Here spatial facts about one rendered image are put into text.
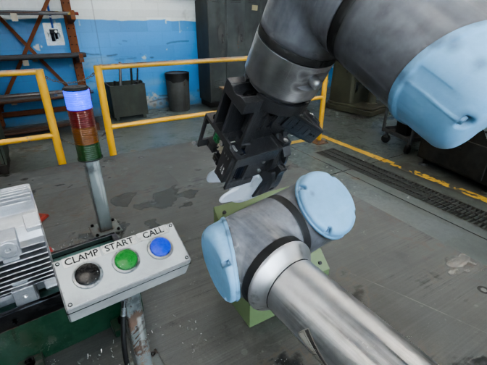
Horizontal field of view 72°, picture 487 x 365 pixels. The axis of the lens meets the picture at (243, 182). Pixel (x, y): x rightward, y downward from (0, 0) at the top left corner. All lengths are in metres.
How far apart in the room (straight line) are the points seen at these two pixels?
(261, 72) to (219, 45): 5.50
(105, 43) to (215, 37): 1.65
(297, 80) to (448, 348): 0.64
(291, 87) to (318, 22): 0.06
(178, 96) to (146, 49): 0.86
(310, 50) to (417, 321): 0.66
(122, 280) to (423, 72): 0.42
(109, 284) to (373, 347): 0.32
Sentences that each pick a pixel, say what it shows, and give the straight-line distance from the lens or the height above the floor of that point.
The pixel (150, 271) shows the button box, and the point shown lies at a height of 1.05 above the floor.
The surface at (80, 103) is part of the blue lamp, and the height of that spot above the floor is 1.18.
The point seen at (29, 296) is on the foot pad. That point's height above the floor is 0.97.
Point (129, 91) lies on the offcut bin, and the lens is 5.35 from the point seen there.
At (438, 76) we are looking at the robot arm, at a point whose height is 1.34.
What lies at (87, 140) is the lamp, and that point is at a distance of 0.95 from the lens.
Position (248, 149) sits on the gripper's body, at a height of 1.24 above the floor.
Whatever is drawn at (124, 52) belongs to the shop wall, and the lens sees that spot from 5.79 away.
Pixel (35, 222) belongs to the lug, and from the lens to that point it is 0.62.
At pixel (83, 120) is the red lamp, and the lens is 0.94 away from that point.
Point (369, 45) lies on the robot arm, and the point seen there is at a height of 1.35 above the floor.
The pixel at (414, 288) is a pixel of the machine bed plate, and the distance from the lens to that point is 0.91.
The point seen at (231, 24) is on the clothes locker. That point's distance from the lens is 5.88.
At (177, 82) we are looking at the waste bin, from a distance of 5.62.
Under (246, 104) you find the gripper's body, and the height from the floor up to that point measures 1.30.
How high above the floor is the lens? 1.37
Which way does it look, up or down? 26 degrees down
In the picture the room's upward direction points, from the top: straight up
